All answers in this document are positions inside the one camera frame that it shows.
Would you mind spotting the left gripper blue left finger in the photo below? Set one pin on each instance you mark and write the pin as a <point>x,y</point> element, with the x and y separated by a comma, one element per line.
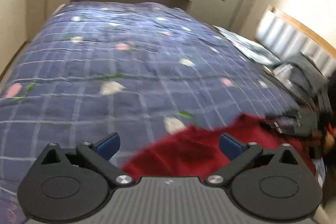
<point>96,156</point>

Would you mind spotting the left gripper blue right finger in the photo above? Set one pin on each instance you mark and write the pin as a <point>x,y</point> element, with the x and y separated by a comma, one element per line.
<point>242,157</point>

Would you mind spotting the dark red sweater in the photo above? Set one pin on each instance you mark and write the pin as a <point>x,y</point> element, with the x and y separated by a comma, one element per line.
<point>194,151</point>

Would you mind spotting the grey padded jacket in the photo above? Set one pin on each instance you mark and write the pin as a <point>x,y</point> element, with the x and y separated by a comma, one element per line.
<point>301,76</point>

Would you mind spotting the padded grey wooden headboard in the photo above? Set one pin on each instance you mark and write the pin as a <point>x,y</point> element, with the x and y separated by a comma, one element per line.
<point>284,36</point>

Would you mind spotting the blue plaid quilt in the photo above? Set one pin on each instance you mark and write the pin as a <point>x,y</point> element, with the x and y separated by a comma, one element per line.
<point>143,71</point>

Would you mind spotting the light blue folded cloth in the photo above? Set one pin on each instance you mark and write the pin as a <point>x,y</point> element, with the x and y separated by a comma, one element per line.
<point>249,48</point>

